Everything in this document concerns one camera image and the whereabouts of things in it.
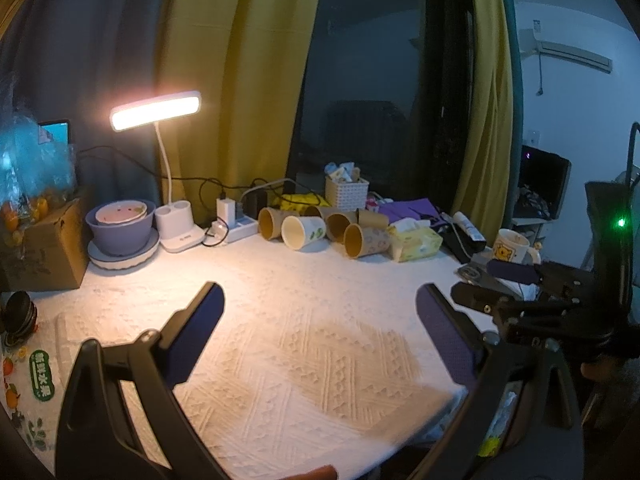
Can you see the cardboard box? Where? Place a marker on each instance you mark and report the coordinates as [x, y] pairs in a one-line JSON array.
[[47, 256]]

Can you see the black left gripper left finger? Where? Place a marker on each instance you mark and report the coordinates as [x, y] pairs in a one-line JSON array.
[[96, 437]]

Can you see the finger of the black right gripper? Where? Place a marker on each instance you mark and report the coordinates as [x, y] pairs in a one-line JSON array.
[[520, 273], [480, 299]]

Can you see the yellow tissue pack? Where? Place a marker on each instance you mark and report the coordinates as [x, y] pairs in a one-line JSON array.
[[413, 245]]

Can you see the plastic bag of oranges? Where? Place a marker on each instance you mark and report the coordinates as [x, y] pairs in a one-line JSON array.
[[38, 172]]

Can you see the white plate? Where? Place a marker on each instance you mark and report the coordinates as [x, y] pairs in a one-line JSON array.
[[117, 263]]

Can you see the white power strip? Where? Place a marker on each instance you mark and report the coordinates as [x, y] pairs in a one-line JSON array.
[[220, 233]]

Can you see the purple cloth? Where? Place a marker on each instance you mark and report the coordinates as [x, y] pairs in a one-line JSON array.
[[421, 209]]

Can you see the teal curtain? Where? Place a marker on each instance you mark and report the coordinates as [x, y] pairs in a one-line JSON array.
[[78, 59]]

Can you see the white bear mug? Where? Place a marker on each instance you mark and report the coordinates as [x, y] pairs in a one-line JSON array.
[[513, 247]]

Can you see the brown paper cup behind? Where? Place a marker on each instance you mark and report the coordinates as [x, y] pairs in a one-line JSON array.
[[369, 219]]

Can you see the white woven basket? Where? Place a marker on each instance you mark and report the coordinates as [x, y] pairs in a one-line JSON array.
[[346, 196]]

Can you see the white textured tablecloth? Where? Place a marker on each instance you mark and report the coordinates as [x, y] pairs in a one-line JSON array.
[[318, 359]]

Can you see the brown patterned paper cup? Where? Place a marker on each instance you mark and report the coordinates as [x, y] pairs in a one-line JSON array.
[[362, 242], [336, 224], [270, 222], [319, 211]]

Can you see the dark monitor screen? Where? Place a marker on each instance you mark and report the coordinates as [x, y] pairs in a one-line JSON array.
[[541, 185]]

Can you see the left hand thumb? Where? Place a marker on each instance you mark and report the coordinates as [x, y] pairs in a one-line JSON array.
[[326, 472]]

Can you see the purple bowl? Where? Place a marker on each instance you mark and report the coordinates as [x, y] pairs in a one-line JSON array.
[[122, 240]]

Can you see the white air conditioner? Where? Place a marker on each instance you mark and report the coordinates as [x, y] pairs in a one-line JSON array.
[[531, 45]]

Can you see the yellow curtain right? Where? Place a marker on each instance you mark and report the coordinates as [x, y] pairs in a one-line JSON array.
[[484, 179]]

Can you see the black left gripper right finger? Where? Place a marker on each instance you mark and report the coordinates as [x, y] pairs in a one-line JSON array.
[[519, 418]]

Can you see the yellow patterned bag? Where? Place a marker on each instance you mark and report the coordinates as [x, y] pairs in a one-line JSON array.
[[300, 202]]

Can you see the white paper cup green logo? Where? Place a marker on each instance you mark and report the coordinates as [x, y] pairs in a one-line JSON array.
[[299, 232]]

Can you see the white tube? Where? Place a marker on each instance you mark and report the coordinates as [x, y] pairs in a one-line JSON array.
[[468, 227]]

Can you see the white inner bowl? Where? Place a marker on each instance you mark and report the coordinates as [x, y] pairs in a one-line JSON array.
[[122, 212]]

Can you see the yellow curtain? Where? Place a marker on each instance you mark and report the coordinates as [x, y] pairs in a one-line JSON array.
[[247, 59], [484, 179]]

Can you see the white charger adapter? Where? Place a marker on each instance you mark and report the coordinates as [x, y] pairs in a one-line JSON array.
[[226, 211]]

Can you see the black round pouch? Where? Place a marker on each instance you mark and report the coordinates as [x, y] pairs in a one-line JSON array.
[[18, 319]]

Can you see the white desk lamp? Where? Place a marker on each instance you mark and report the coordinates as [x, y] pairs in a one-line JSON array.
[[174, 220]]

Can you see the yellow curtain left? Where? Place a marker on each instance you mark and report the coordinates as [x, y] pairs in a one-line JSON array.
[[247, 59]]

